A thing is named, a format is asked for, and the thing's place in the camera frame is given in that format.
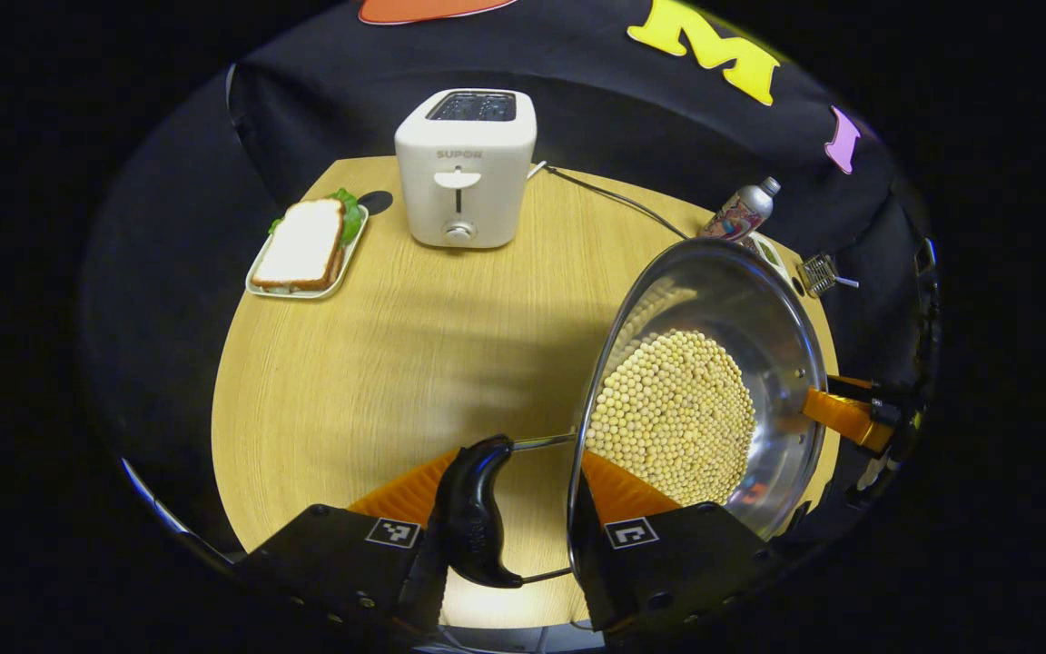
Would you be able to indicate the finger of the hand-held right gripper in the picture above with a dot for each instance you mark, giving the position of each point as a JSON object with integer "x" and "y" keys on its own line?
{"x": 850, "y": 381}
{"x": 841, "y": 416}

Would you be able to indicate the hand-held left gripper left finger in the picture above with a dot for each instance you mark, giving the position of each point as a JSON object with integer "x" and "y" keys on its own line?
{"x": 332, "y": 554}

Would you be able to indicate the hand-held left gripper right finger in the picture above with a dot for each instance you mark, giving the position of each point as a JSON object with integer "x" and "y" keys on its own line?
{"x": 677, "y": 563}

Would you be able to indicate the stainless steel pot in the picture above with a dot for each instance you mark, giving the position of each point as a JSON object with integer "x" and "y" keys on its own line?
{"x": 723, "y": 291}

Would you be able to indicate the small spoon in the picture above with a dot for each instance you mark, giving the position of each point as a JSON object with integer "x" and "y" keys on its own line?
{"x": 848, "y": 282}

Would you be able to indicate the white divided bean tray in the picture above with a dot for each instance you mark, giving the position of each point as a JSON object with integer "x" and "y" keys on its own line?
{"x": 773, "y": 259}

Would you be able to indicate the pile of yellow soybeans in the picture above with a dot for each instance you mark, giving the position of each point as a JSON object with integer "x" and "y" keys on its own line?
{"x": 668, "y": 409}

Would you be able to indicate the silver drink bottle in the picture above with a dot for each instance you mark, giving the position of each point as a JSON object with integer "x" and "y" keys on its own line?
{"x": 741, "y": 213}

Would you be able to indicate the pale green sandwich tray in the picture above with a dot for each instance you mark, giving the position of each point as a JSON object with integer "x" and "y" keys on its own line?
{"x": 298, "y": 294}

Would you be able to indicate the sandwich with lettuce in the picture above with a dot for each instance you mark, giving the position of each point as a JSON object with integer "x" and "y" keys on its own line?
{"x": 300, "y": 245}

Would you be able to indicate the white toaster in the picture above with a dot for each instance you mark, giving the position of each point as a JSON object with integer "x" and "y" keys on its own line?
{"x": 464, "y": 200}

